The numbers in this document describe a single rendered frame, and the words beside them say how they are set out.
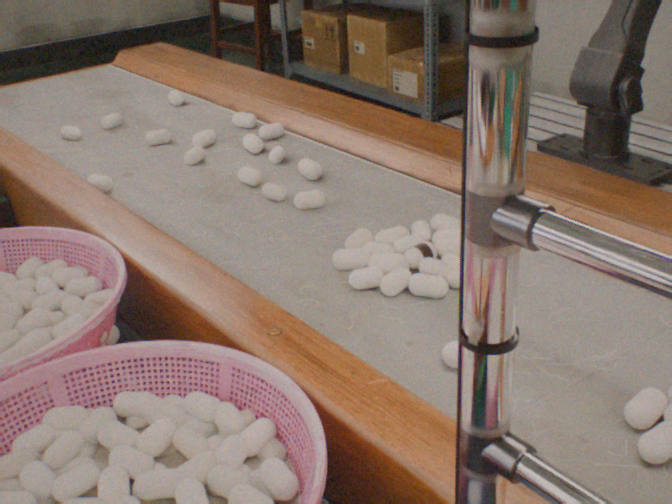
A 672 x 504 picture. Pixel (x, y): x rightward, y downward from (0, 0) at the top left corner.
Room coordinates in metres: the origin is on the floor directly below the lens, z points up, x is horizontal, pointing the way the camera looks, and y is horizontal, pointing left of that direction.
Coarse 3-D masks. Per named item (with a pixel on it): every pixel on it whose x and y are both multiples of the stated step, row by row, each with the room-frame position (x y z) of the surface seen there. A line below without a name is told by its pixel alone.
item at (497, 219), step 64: (512, 0) 0.27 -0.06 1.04; (512, 64) 0.27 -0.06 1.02; (512, 128) 0.27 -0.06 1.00; (512, 192) 0.27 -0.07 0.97; (512, 256) 0.27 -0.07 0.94; (576, 256) 0.24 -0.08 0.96; (640, 256) 0.23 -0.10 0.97; (512, 320) 0.28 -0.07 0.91; (512, 384) 0.28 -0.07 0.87; (512, 448) 0.27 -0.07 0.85
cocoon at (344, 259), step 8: (360, 248) 0.64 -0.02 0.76; (336, 256) 0.63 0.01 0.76; (344, 256) 0.63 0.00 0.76; (352, 256) 0.63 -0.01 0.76; (360, 256) 0.63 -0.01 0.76; (368, 256) 0.63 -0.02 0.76; (336, 264) 0.63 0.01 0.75; (344, 264) 0.63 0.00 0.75; (352, 264) 0.63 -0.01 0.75; (360, 264) 0.63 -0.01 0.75
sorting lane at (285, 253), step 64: (128, 128) 1.10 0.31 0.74; (192, 128) 1.08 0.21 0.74; (256, 128) 1.07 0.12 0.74; (128, 192) 0.86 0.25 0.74; (192, 192) 0.85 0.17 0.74; (256, 192) 0.83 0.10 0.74; (384, 192) 0.81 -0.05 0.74; (448, 192) 0.80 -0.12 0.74; (256, 256) 0.67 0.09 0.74; (320, 256) 0.67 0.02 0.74; (320, 320) 0.55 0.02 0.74; (384, 320) 0.55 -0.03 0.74; (448, 320) 0.54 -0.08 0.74; (576, 320) 0.53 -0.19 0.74; (640, 320) 0.52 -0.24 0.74; (448, 384) 0.46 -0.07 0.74; (576, 384) 0.45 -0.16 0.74; (640, 384) 0.44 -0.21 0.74; (576, 448) 0.38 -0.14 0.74
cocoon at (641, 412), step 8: (640, 392) 0.41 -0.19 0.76; (648, 392) 0.41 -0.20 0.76; (656, 392) 0.41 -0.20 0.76; (632, 400) 0.40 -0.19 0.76; (640, 400) 0.40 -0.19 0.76; (648, 400) 0.40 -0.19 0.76; (656, 400) 0.40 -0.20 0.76; (664, 400) 0.40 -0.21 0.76; (632, 408) 0.40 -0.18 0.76; (640, 408) 0.40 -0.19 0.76; (648, 408) 0.39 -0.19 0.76; (656, 408) 0.40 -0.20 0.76; (664, 408) 0.40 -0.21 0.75; (632, 416) 0.39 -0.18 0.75; (640, 416) 0.39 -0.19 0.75; (648, 416) 0.39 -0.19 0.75; (656, 416) 0.39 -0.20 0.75; (632, 424) 0.39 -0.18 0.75; (640, 424) 0.39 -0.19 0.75; (648, 424) 0.39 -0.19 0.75
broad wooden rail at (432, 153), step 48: (144, 48) 1.52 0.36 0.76; (240, 96) 1.17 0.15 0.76; (288, 96) 1.13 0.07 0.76; (336, 96) 1.12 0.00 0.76; (336, 144) 0.97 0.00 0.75; (384, 144) 0.92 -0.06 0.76; (432, 144) 0.89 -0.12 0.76; (528, 192) 0.74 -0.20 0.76; (576, 192) 0.73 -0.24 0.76; (624, 192) 0.72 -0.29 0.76
